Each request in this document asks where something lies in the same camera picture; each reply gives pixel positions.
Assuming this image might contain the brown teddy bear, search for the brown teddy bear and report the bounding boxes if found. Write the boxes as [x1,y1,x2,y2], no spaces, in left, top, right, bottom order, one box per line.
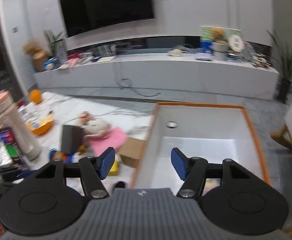
[210,28,228,44]

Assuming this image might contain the potted plant with long leaves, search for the potted plant with long leaves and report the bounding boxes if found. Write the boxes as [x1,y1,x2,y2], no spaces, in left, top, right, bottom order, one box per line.
[266,29,292,103]

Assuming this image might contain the dark grey box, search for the dark grey box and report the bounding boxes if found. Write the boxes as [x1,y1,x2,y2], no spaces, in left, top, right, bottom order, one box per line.
[61,125,86,154]

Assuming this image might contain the round white hand fan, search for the round white hand fan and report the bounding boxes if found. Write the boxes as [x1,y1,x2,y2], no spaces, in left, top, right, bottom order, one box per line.
[227,34,244,53]

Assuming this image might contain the white woven basket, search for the white woven basket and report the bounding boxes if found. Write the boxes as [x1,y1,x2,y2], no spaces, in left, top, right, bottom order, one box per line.
[212,42,229,60]

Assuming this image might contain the crochet bunny doll with flowers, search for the crochet bunny doll with flowers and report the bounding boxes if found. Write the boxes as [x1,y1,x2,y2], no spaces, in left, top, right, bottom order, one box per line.
[77,111,114,139]

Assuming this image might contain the blue and orange toy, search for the blue and orange toy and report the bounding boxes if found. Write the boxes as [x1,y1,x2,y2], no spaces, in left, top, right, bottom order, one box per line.
[49,149,84,162]

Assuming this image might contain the green plant in glass vase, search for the green plant in glass vase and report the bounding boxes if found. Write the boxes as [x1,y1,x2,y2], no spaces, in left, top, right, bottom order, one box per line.
[44,30,67,57]

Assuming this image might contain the large black television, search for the large black television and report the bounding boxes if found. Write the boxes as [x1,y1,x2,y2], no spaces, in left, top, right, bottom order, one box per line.
[58,0,154,38]

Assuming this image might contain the small orange round object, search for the small orange round object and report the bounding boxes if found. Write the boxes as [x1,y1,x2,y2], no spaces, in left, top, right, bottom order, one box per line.
[29,89,42,104]

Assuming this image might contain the orange peel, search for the orange peel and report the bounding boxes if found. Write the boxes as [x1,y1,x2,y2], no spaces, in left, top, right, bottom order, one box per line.
[27,112,55,135]

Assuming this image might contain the decorative plate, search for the decorative plate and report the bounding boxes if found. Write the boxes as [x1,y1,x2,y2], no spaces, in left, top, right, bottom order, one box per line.
[244,41,255,58]

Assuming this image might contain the cable on floor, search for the cable on floor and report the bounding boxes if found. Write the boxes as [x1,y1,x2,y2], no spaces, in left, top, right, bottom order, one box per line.
[113,62,161,97]

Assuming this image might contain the white ribbed bottle pink cap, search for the white ribbed bottle pink cap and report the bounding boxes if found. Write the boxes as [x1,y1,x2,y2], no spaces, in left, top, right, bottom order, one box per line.
[0,90,41,160]

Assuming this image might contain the green box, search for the green box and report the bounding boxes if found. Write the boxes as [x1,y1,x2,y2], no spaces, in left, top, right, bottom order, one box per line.
[6,142,21,158]

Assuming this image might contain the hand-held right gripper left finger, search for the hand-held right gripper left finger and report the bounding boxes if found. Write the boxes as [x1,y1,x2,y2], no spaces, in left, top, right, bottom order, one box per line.
[34,147,116,200]

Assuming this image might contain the black and white toy cars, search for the black and white toy cars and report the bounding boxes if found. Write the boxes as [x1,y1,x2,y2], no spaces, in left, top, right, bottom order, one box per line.
[251,52,272,68]

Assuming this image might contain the heap of white cords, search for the heap of white cords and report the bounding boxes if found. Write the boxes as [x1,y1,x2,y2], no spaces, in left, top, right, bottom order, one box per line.
[167,45,186,57]

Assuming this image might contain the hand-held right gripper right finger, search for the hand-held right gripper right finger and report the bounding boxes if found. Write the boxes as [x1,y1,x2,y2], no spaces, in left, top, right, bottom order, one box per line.
[170,148,260,198]

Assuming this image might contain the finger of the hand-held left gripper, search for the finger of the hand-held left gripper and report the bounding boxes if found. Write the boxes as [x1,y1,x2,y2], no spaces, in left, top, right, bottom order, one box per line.
[0,166,40,182]

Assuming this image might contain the brown cardboard box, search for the brown cardboard box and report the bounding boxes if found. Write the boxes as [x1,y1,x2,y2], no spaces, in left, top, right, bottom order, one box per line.
[118,137,148,168]

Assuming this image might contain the white router with antennas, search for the white router with antennas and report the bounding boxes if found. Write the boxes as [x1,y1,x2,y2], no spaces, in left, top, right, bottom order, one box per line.
[96,44,118,63]

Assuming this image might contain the flat white device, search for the flat white device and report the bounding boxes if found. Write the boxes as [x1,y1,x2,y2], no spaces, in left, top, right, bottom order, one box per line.
[195,52,213,61]

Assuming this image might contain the yellow toy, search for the yellow toy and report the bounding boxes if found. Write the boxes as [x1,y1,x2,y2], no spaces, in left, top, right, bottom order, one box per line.
[108,160,119,175]

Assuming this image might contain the dried flowers in vase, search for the dried flowers in vase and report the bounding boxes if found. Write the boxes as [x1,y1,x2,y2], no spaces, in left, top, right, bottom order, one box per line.
[23,39,50,72]

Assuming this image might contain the long white TV console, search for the long white TV console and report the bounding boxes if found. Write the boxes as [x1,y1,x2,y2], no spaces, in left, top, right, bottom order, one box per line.
[33,36,280,100]

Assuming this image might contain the orange storage box white inside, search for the orange storage box white inside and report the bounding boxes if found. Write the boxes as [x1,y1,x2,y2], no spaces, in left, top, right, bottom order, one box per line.
[130,102,272,197]

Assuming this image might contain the blue packet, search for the blue packet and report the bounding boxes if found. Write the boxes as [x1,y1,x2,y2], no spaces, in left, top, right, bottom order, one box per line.
[44,57,59,70]

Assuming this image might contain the pink wallet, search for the pink wallet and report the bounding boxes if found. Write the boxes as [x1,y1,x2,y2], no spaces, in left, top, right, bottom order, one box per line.
[87,127,129,157]

